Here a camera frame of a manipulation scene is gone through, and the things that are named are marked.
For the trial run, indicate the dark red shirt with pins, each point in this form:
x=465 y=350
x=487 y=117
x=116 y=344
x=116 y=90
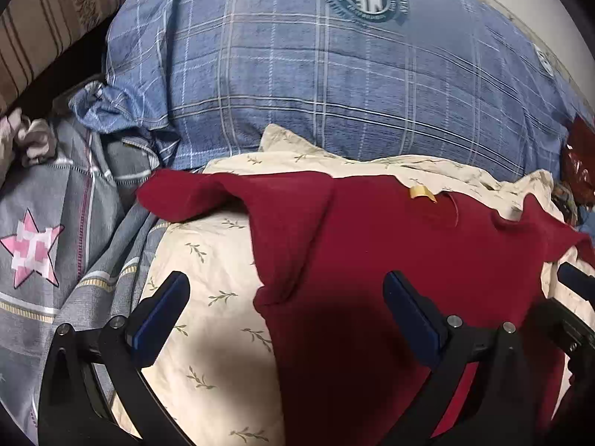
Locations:
x=322 y=247

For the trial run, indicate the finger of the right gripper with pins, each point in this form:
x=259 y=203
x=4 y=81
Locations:
x=576 y=280

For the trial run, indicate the grey-pink crumpled cloth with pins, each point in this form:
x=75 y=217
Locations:
x=34 y=139

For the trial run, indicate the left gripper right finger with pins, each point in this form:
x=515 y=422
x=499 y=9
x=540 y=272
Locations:
x=498 y=409

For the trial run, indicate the cream leaf-print pillow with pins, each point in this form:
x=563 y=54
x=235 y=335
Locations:
x=217 y=373

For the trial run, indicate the dark red plastic bag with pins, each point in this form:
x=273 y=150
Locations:
x=577 y=157

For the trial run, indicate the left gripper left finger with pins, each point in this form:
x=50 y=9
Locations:
x=73 y=408

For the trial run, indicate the blue plaid quilt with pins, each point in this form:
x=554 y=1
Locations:
x=196 y=80

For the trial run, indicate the brown striped cushion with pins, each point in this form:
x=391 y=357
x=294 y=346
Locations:
x=34 y=33

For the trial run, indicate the grey star-patterned bedding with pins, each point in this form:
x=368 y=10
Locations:
x=76 y=246

